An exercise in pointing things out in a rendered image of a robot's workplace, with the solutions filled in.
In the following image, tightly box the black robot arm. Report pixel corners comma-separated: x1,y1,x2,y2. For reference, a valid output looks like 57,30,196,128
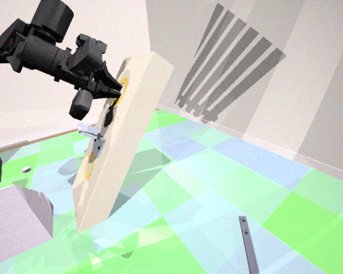
0,0,104,84

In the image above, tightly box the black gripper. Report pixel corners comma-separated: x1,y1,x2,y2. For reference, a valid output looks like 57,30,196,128
49,47,123,120

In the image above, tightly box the grey flat bar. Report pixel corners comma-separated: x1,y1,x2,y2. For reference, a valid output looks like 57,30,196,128
239,216,260,274

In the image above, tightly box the cream flat panel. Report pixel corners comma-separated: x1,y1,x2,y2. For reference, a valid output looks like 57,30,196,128
72,52,174,233

